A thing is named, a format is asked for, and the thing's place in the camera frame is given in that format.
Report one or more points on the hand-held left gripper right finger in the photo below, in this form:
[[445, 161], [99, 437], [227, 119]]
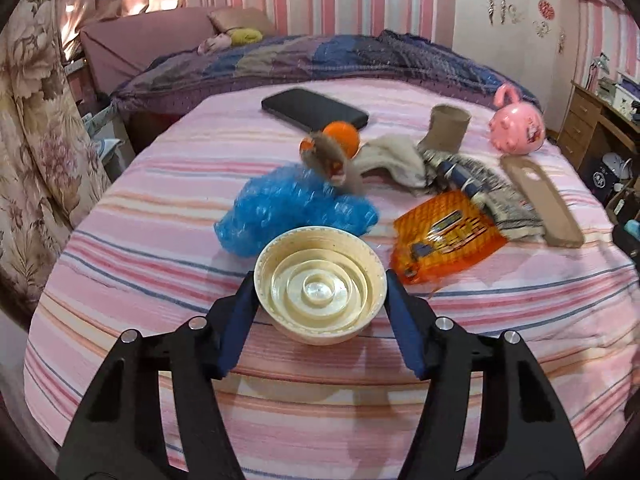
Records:
[[405, 325]]

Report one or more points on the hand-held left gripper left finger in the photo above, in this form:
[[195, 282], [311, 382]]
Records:
[[237, 325]]

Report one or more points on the cream ribbed bowl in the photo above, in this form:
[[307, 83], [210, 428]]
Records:
[[320, 285]]

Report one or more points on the cardboard tube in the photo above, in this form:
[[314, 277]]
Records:
[[445, 127]]

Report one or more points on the orange snack wrapper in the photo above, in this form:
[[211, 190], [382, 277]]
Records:
[[445, 237]]

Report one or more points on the pink striped blanket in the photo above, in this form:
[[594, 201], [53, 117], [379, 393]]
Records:
[[165, 260]]

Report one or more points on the blue bubble wrap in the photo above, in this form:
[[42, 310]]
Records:
[[280, 205]]

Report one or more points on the grey striped cloth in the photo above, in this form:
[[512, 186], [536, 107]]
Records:
[[505, 202]]

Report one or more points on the dark blue striped tube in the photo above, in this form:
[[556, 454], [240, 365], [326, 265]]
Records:
[[457, 175]]

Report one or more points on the beige cloth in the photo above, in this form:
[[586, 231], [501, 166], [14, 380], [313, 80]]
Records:
[[395, 160]]

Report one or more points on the brown phone case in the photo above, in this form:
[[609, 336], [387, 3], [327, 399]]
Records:
[[542, 200]]

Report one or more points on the grey brown fuzzy scrap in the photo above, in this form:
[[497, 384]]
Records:
[[327, 156]]

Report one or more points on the pink rabbit piggy bank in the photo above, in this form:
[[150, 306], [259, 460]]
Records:
[[517, 127]]

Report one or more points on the black case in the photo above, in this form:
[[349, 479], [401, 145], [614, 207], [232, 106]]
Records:
[[312, 109]]

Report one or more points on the wooden desk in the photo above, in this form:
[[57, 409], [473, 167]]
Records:
[[582, 115]]

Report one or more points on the purple patchwork quilt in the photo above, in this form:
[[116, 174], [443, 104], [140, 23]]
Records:
[[310, 57]]

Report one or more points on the floral curtain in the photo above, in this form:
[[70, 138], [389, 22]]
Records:
[[35, 135]]

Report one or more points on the pale pink cloth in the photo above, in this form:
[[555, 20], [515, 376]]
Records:
[[212, 44]]

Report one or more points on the yellow green cloth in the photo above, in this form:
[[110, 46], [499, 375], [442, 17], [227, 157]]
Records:
[[246, 35]]

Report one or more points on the pink padded headboard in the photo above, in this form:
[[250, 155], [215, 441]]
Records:
[[135, 40]]

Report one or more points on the beige pillow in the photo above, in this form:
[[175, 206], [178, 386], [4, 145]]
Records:
[[235, 19]]

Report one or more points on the white storage box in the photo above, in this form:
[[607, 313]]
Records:
[[622, 91]]

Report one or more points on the desk lamp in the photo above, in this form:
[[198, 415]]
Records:
[[600, 62]]

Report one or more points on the gold wall decal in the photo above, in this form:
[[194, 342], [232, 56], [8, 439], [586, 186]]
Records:
[[504, 11]]

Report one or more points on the red round wall decal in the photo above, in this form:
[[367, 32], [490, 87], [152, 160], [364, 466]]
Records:
[[546, 9]]

